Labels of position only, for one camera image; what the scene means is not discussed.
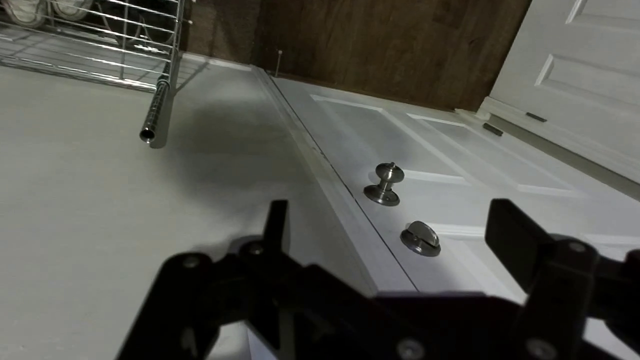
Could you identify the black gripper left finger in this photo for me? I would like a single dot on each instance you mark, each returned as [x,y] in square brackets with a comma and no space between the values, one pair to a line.
[200,293]

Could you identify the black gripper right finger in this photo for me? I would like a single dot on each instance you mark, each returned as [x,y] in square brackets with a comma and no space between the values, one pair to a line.
[567,281]

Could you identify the white cabinet door panel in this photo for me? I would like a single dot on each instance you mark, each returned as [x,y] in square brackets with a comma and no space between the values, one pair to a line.
[466,166]

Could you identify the silver deadbolt thumb turn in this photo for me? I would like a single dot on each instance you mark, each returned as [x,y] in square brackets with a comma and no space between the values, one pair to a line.
[420,239]

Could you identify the dark door hinge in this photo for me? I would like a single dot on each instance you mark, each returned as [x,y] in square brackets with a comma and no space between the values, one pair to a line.
[492,129]
[534,116]

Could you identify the silver round door knob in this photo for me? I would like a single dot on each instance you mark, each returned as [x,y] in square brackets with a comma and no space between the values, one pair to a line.
[383,183]

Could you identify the spring door stop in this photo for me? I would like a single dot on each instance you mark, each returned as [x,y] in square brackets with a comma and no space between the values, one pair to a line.
[279,61]

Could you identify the white rolled item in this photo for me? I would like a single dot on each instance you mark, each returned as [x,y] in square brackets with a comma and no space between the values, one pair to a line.
[22,10]
[68,6]

